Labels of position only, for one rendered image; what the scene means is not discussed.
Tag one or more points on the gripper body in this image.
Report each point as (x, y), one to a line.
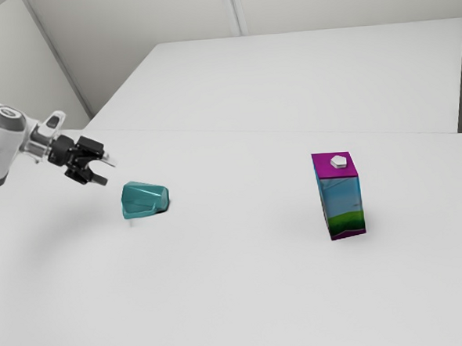
(71, 155)

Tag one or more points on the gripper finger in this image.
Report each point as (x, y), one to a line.
(105, 160)
(97, 178)

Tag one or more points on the teal faceted mug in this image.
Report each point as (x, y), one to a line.
(143, 200)

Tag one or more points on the purple and blue carton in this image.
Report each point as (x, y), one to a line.
(341, 197)

